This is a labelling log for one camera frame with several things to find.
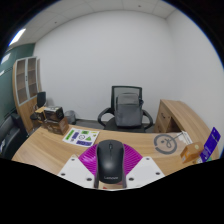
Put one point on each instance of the dark brown product box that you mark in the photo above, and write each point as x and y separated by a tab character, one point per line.
56	126

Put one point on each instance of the grey backpack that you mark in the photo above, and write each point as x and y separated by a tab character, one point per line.
128	111

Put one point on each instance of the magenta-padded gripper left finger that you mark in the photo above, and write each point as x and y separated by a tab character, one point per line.
77	170

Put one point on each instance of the ceiling light panel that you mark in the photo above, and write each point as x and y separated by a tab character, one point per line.
17	36

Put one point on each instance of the wooden side desk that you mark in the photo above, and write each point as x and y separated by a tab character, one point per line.
181	115

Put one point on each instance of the wooden glass-door shelf cabinet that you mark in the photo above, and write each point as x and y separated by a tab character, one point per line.
26	88

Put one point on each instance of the purple retail package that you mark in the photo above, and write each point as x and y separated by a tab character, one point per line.
210	143

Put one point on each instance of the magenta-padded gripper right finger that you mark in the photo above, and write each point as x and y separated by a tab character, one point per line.
145	170

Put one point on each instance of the small black chair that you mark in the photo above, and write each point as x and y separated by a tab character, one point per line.
40	100

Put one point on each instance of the clear mat with grey circle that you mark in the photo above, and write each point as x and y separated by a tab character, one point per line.
165	144

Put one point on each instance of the black sofa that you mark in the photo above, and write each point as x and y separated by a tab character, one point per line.
10	136

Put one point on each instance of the white sheet with coloured stickers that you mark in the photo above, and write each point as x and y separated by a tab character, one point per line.
81	137

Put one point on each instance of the black mesh office chair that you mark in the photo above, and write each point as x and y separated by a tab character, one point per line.
106	118

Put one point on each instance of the black computer mouse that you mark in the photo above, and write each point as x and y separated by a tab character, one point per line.
110	161

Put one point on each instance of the black product box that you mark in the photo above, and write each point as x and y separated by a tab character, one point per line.
54	114

